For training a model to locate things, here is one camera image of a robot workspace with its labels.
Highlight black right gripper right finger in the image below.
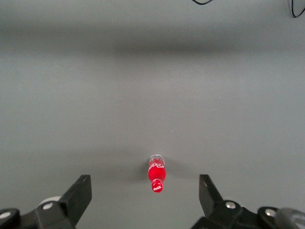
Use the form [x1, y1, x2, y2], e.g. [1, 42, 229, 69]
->
[192, 174, 263, 229]

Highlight red cola bottle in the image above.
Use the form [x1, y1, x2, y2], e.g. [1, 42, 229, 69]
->
[147, 154, 167, 194]

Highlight dark grey table cover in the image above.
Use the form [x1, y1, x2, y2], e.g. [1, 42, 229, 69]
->
[0, 0, 305, 229]

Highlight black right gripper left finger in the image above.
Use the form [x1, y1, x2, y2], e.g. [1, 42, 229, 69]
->
[26, 175, 93, 229]

